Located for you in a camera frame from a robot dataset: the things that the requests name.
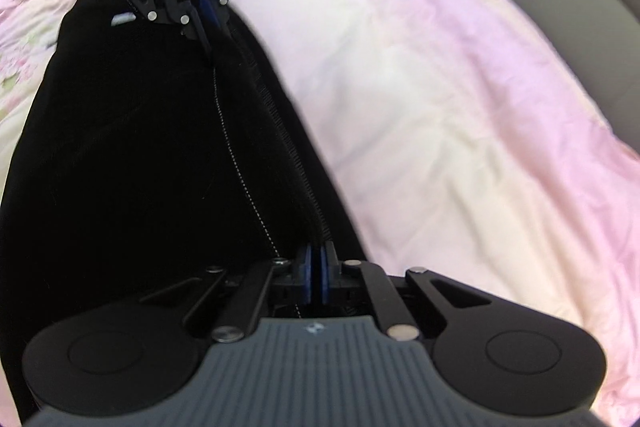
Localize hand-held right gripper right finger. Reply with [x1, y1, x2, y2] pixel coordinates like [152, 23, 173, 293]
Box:
[314, 243, 493, 343]

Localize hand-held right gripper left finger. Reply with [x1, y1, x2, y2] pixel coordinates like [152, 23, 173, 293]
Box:
[140, 246, 313, 343]

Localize black pants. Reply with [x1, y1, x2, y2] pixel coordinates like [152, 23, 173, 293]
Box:
[0, 0, 382, 427]

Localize pink floral quilt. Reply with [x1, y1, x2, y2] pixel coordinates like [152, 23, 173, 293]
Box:
[0, 0, 640, 414]

